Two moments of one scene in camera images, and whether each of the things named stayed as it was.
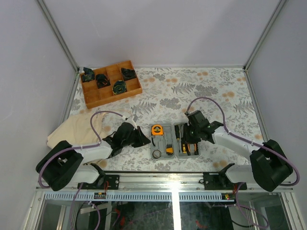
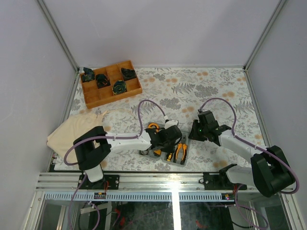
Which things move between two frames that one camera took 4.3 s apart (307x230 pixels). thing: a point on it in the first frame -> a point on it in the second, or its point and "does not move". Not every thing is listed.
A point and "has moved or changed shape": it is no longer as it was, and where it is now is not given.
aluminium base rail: x=163 y=186 does not move
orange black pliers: x=196 y=152 -> x=183 y=143
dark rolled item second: x=102 y=80 does not move
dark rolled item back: x=128 y=74 does not move
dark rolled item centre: x=119 y=86 does not move
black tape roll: x=156 y=154 -> x=143 y=154
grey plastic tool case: x=167 y=142 has moved or changed shape
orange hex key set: x=169 y=149 has moved or changed shape
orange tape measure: x=157 y=130 has moved or changed shape
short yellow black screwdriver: x=184 y=148 -> x=169 y=157
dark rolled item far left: x=89 y=74 does not move
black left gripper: x=143 y=140 -> x=171 y=149
